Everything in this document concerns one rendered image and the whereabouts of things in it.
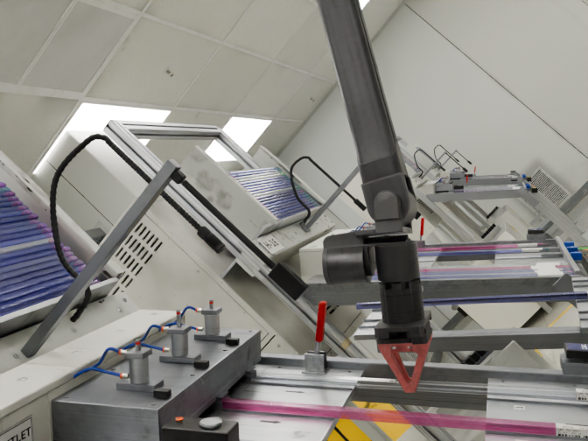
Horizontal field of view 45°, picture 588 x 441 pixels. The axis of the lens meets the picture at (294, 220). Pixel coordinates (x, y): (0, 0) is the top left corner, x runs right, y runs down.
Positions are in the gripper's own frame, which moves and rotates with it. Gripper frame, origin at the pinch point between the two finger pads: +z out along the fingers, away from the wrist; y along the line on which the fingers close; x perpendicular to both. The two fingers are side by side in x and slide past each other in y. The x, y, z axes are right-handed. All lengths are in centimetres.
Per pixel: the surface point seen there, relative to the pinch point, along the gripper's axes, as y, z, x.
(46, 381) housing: 27.6, -10.0, -36.7
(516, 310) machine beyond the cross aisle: -442, 83, 13
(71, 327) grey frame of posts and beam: 5.4, -11.5, -48.3
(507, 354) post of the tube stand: -38.0, 6.6, 12.3
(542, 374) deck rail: -8.2, 1.6, 17.3
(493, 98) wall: -748, -95, 9
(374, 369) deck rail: -8.1, 0.1, -6.4
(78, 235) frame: -9, -24, -55
